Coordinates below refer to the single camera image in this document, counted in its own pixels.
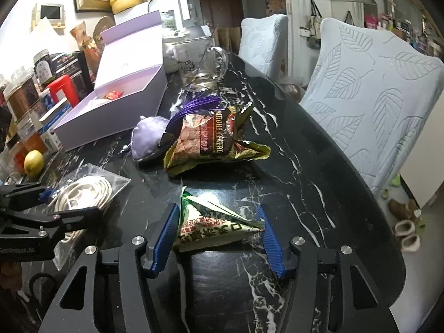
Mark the yellow lemon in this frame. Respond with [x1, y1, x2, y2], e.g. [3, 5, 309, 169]
[23, 150, 44, 178]

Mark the lavender gift box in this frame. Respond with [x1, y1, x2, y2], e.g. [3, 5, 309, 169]
[55, 11, 167, 151]

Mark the far light blue chair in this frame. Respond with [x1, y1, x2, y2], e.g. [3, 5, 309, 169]
[239, 14, 288, 82]

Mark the green white snack packet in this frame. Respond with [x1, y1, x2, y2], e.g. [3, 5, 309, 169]
[174, 188, 265, 252]

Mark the near light blue chair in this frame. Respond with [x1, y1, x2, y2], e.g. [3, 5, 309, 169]
[300, 17, 443, 193]

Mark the red plastic container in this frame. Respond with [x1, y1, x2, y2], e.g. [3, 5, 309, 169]
[48, 74, 80, 107]

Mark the white foam sheet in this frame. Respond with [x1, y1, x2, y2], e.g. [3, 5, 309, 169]
[29, 17, 78, 59]

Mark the brown powder jar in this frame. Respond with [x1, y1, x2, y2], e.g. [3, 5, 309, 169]
[4, 82, 38, 121]

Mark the brown cereal snack bag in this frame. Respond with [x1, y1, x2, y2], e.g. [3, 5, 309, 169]
[163, 102, 271, 176]

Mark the brown paper snack bag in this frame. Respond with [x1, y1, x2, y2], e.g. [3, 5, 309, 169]
[70, 22, 100, 82]

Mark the light blue chair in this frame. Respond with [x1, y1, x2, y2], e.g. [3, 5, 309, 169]
[300, 17, 443, 193]
[239, 14, 288, 82]

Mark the blue white carton box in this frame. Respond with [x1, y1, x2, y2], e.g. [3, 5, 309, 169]
[38, 98, 72, 153]

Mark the glass mug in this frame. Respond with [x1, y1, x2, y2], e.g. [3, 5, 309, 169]
[172, 36, 229, 92]

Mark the white cord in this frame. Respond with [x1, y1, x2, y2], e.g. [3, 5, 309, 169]
[48, 162, 132, 261]

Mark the wall intercom panel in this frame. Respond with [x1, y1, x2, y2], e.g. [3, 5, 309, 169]
[31, 4, 65, 30]

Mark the black printed box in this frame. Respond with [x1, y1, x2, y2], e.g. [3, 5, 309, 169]
[50, 51, 93, 101]

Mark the white mini fridge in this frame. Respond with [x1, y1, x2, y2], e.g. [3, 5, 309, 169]
[113, 0, 195, 31]

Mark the purple sachet with tassel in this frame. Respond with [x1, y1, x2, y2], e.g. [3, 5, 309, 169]
[120, 94, 221, 162]

